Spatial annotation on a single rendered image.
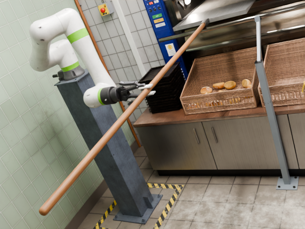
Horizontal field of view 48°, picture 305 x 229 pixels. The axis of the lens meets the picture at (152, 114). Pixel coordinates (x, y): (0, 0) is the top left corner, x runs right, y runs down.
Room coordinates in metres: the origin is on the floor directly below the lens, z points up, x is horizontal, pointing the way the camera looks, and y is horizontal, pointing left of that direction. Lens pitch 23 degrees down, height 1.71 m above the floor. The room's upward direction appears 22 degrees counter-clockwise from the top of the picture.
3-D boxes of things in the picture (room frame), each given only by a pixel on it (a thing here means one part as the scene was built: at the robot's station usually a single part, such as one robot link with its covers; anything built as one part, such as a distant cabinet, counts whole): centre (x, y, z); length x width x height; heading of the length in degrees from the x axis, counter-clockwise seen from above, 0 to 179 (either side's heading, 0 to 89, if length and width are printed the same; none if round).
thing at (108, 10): (3.11, 0.04, 1.46); 0.10 x 0.07 x 0.10; 55
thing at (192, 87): (2.41, -0.59, 0.72); 0.56 x 0.49 x 0.28; 55
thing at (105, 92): (1.71, 0.17, 1.17); 0.12 x 0.06 x 0.09; 144
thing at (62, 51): (2.29, 0.40, 1.36); 0.16 x 0.13 x 0.19; 116
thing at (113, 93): (1.66, 0.11, 1.17); 0.09 x 0.07 x 0.08; 54
